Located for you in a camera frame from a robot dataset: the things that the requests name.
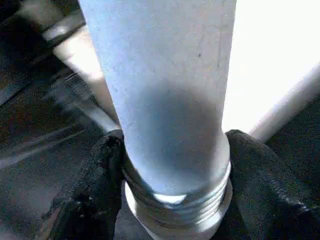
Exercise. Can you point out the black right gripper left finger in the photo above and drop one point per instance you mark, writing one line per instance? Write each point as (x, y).
(90, 200)

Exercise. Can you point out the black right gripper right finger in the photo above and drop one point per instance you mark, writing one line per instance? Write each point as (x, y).
(270, 190)

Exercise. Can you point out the white plastic table leg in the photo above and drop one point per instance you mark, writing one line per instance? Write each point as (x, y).
(170, 100)

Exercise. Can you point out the white plastic table top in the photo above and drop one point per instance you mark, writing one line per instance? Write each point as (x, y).
(270, 60)

